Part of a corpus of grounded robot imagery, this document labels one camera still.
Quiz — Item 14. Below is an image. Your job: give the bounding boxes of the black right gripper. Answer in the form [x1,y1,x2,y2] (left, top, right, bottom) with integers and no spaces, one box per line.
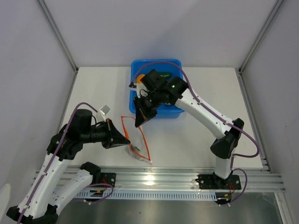
[134,90,163,128]

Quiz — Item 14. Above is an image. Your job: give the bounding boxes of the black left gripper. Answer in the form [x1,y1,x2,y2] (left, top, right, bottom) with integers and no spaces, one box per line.
[81,118,130,149]

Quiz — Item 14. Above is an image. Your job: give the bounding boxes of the clear orange-zipper zip bag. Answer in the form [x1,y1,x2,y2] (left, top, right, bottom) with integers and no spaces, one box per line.
[121,116,152,165]

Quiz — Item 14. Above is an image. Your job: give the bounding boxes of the grey toy fish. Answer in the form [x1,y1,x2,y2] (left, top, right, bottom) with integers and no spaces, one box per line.
[125,144,147,161]

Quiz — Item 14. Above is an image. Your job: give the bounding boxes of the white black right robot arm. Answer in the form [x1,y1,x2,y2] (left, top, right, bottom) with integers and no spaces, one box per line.
[131,69,244,188]

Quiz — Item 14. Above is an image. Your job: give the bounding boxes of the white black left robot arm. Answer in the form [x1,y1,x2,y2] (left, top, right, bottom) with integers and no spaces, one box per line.
[7,109,130,224]

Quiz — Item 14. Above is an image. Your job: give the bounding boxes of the yellow orange toy mango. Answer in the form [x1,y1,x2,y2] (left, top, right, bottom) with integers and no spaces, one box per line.
[136,74,145,84]

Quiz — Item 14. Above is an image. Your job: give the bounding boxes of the dark green toy cucumber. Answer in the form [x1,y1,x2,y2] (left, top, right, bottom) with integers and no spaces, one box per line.
[159,72,172,79]

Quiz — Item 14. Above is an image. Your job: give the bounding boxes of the blue plastic bin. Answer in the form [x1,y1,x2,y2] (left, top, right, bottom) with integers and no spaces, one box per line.
[128,59,184,119]

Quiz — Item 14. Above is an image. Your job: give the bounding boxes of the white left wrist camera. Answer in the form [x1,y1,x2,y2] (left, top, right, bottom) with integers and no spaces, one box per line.
[95,105,110,122]

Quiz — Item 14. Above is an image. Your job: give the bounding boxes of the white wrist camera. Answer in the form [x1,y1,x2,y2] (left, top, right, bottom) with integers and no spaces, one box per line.
[130,83,148,98]
[95,105,110,122]

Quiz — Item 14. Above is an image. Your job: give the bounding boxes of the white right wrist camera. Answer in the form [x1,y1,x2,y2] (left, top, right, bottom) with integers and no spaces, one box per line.
[130,83,148,98]

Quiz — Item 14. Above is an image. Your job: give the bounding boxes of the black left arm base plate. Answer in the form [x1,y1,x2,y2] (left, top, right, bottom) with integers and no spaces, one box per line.
[100,173,116,187]

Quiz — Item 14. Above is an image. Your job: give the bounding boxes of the white slotted cable duct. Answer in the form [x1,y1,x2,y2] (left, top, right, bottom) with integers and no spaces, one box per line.
[74,190,218,201]

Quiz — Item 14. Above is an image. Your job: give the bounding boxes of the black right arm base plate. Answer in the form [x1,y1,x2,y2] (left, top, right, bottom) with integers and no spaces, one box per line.
[195,173,242,190]

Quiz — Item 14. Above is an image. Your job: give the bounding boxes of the aluminium front rail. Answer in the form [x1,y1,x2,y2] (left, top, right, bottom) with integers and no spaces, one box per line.
[35,165,286,193]

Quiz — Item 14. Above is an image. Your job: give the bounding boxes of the left aluminium frame post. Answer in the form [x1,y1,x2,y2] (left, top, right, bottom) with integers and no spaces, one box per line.
[36,0,78,73]

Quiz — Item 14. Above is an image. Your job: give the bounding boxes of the aluminium frame post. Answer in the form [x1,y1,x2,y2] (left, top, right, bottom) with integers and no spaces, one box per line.
[36,0,78,73]
[238,0,286,74]

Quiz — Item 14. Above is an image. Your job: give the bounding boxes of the right aluminium frame post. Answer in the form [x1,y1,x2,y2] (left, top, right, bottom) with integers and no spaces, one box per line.
[238,0,286,74]

